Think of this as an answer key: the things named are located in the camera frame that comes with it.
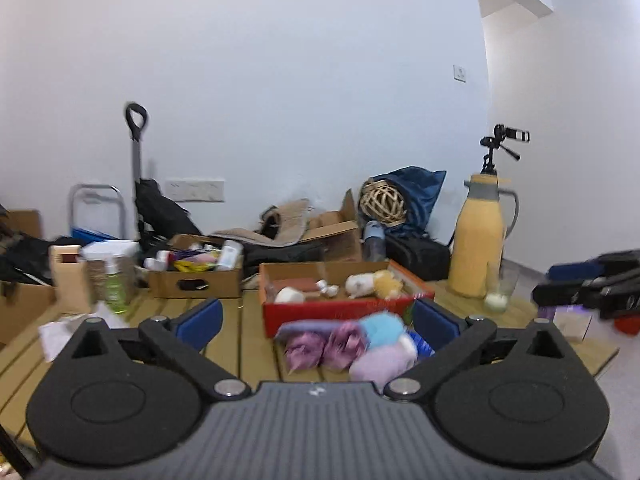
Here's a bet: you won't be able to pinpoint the blue white paper box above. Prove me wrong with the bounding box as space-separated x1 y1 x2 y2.
407 330 435 361

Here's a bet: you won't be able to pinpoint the light blue plush toy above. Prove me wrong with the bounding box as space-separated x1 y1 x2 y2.
358 311 405 349

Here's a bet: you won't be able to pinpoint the light purple fluffy cloth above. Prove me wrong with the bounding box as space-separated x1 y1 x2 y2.
349 334 418 392

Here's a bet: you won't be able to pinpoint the white yellow plush toy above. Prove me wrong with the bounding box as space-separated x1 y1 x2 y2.
345 270 404 300

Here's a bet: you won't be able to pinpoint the purple knitted pouch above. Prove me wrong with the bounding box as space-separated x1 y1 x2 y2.
273 320 368 346

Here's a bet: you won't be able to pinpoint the pink satin scrunchie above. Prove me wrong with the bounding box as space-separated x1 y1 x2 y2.
283 328 368 372

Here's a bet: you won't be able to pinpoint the small white sock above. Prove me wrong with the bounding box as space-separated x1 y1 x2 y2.
316 280 340 298

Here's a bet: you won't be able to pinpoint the small brown cardboard box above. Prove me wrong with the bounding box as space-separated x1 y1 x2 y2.
143 234 243 299

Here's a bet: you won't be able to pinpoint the glass with candle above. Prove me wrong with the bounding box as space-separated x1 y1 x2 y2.
484 260 520 313

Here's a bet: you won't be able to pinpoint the white bottle in box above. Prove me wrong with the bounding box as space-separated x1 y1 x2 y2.
217 240 243 272

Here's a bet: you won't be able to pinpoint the yellow thermos jug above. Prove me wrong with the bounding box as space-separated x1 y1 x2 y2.
448 174 520 298

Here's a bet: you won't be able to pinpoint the green spray bottle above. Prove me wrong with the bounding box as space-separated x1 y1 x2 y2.
104 256 128 314

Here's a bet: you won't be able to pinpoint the red cardboard tray box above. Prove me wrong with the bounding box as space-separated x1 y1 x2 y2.
258 260 435 338

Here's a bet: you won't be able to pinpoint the blue water bottle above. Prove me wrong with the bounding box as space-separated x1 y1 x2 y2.
362 220 386 262

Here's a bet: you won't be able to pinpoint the black bag on trolley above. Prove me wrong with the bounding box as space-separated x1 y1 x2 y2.
134 179 202 249

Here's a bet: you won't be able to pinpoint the beige carton box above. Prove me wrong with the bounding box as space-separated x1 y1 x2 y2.
49 245 93 314

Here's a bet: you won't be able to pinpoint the woven rattan ball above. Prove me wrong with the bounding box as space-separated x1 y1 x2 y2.
359 179 407 226

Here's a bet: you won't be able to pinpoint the large open cardboard box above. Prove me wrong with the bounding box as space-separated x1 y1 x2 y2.
300 190 362 262

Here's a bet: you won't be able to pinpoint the dark blue velvet cloth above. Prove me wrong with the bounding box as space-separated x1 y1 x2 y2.
358 166 447 237

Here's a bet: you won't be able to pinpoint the white paper leaflet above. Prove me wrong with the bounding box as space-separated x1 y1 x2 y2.
38 314 89 363

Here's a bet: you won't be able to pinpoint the beige felt mat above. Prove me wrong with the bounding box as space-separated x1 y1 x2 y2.
210 198 309 248

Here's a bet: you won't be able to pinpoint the floor cardboard box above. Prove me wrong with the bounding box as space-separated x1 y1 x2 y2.
0 209 57 346

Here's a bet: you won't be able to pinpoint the black camera tripod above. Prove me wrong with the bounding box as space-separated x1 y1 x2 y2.
480 136 521 176

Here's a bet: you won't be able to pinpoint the white wall socket strip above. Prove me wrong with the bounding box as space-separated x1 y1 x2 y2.
164 179 224 203

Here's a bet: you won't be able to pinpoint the clear container with handle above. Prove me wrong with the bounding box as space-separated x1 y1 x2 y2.
67 183 139 308

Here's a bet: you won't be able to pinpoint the small black camera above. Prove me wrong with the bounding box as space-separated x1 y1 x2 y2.
494 124 530 143

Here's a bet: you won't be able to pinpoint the black trolley handle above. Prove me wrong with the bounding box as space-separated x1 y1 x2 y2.
124 102 148 240

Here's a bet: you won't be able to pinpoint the white wall switch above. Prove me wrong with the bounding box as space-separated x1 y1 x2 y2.
452 65 466 82

